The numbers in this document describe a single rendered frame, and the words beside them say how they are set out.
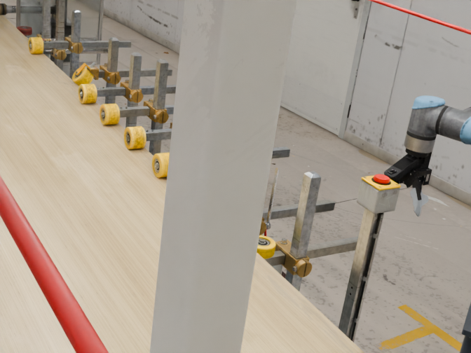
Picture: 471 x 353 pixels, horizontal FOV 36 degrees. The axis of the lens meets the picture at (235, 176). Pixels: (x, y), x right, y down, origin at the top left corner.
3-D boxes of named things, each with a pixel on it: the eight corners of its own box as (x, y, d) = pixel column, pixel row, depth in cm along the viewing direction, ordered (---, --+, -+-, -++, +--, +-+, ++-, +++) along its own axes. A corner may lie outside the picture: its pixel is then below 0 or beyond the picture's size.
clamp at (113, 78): (110, 75, 332) (111, 64, 330) (121, 84, 322) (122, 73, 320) (97, 75, 329) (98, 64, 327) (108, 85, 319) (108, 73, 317)
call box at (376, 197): (376, 201, 184) (383, 174, 181) (394, 213, 179) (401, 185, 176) (355, 204, 181) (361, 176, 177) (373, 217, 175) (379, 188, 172)
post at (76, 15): (75, 101, 375) (78, 9, 356) (77, 104, 373) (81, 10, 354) (68, 102, 374) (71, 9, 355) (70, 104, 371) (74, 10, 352)
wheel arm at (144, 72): (169, 73, 343) (169, 67, 342) (172, 75, 341) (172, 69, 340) (95, 75, 325) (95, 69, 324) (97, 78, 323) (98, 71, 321)
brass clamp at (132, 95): (131, 92, 313) (132, 81, 311) (144, 102, 303) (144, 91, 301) (118, 93, 310) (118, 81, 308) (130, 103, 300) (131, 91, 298)
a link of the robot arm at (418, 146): (422, 142, 219) (399, 131, 226) (418, 157, 221) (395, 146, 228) (441, 139, 224) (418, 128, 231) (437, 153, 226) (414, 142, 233)
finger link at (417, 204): (435, 212, 228) (427, 183, 229) (422, 215, 225) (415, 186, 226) (427, 213, 231) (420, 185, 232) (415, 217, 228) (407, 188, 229)
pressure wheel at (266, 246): (246, 265, 215) (251, 231, 211) (272, 271, 214) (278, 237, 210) (240, 278, 208) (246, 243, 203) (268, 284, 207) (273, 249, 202)
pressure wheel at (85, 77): (78, 85, 325) (89, 71, 326) (84, 90, 319) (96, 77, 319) (68, 77, 322) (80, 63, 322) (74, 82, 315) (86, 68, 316)
